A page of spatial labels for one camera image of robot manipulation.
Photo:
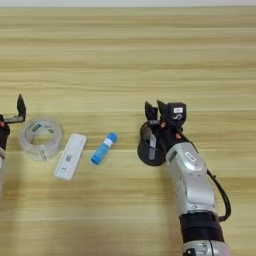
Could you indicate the black mesh pen cup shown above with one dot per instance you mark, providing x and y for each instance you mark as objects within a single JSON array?
[{"x": 144, "y": 155}]

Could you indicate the right black box white label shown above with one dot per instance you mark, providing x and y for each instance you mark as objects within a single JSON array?
[{"x": 176, "y": 115}]

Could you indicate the blue glue stick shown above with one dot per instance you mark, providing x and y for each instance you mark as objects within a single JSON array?
[{"x": 102, "y": 150}]

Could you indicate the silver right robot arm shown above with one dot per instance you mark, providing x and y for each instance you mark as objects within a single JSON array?
[{"x": 193, "y": 186}]

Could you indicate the clear adhesive tape roll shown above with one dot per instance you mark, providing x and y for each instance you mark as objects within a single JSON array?
[{"x": 50, "y": 148}]

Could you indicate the white rectangular test cassette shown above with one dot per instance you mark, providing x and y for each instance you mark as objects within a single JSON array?
[{"x": 70, "y": 158}]

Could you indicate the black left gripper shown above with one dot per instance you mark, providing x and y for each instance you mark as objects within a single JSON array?
[{"x": 3, "y": 133}]

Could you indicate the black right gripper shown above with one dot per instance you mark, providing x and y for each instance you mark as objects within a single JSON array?
[{"x": 170, "y": 136}]

